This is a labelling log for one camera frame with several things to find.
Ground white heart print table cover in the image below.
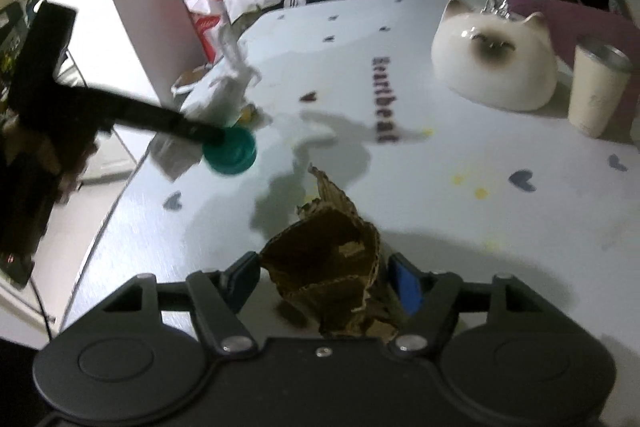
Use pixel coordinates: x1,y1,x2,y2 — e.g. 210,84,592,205
60,0,640,358

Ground cream cup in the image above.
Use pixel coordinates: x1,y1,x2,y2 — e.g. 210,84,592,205
568,36,633,138

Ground teal round lid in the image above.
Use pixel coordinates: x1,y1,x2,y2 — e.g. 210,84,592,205
202,128,258,175

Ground cat-shaped ceramic ornament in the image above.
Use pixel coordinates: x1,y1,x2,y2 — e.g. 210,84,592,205
431,0,558,112

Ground torn cardboard piece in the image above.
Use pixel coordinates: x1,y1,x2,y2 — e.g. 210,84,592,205
261,164,406,340

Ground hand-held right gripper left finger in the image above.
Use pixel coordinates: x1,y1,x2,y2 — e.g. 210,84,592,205
100,252,262,356

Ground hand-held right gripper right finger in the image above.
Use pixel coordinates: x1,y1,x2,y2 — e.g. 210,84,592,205
386,253,536,356

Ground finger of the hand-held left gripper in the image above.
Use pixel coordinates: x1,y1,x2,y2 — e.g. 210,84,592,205
75,84,227,146

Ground purple cloth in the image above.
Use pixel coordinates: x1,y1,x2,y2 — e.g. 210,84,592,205
505,0,640,72

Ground red and white plastic bag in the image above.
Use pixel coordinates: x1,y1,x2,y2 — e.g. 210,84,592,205
180,0,230,65

